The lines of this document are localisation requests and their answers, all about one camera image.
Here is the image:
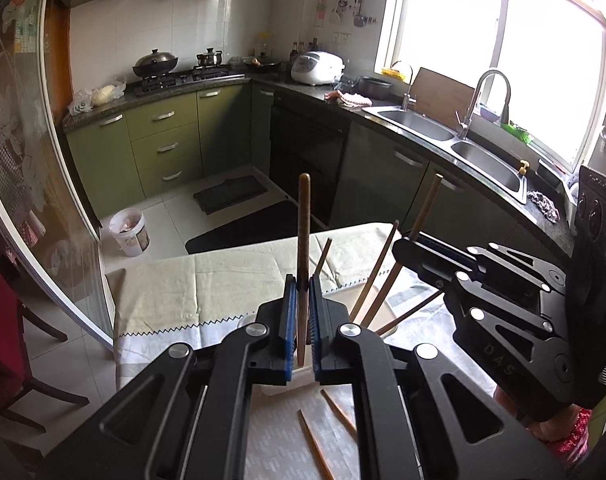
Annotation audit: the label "light bamboo chopstick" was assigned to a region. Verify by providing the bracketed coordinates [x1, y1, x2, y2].
[361, 172, 443, 328]
[297, 410, 335, 480]
[320, 389, 358, 442]

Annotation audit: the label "dark wooden chopstick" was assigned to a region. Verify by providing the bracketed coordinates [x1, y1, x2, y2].
[314, 237, 332, 276]
[297, 174, 311, 367]
[376, 290, 443, 336]
[350, 220, 399, 322]

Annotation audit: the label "pink sleeve right forearm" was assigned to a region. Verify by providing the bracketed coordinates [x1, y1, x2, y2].
[544, 408, 592, 471]

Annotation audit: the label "tall kitchen faucet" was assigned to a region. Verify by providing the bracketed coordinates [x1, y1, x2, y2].
[455, 68, 512, 140]

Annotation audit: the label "hanging kitchen utensils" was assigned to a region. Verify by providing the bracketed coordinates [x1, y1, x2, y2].
[313, 0, 379, 28]

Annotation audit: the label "person's right hand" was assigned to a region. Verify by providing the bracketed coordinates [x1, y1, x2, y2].
[494, 387, 580, 442]

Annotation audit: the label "white plastic utensil holder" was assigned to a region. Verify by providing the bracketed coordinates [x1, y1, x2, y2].
[260, 281, 399, 396]

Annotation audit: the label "dark counter cabinets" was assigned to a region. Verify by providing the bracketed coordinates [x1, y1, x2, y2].
[252, 79, 573, 269]

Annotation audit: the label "patterned rag on counter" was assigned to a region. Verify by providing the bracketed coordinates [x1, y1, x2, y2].
[526, 191, 560, 224]

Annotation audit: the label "dark floor mat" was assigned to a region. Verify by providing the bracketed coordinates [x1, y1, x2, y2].
[192, 176, 267, 214]

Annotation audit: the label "stainless steel double sink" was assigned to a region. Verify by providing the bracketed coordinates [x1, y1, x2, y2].
[364, 106, 527, 205]

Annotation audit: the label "white plastic bucket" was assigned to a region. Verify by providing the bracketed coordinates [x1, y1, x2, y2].
[108, 208, 150, 257]

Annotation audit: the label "red white dish cloth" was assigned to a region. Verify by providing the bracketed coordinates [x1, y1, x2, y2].
[324, 90, 373, 110]

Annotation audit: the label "green item on sill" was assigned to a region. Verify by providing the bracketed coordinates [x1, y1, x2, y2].
[500, 122, 531, 145]

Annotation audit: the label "black cooking pot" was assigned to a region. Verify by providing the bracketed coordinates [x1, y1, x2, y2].
[356, 76, 392, 101]

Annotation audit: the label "small sink faucet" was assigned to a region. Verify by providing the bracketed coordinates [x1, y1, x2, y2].
[390, 60, 416, 112]

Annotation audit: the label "green lower cabinets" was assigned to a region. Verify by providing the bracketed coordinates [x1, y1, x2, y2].
[66, 82, 251, 219]

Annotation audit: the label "white rice cooker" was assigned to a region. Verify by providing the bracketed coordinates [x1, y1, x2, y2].
[290, 51, 345, 86]

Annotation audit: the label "wooden cutting board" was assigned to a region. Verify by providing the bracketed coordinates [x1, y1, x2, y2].
[410, 67, 474, 130]

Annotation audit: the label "black frying pan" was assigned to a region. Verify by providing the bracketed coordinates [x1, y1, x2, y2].
[243, 56, 289, 73]

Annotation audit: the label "small steel pot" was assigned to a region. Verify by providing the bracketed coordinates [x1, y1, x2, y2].
[197, 48, 223, 68]

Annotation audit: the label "gas stove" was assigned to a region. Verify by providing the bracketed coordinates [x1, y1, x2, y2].
[132, 65, 245, 96]

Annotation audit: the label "black wok with lid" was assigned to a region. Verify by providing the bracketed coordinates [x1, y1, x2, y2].
[132, 49, 178, 79]

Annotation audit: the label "red chair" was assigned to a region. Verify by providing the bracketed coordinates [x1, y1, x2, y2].
[0, 273, 90, 434]

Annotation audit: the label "glass sliding door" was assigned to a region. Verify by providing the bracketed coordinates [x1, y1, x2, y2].
[0, 0, 113, 348]

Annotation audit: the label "plastic bag with food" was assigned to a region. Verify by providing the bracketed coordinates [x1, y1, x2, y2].
[68, 79, 126, 117]

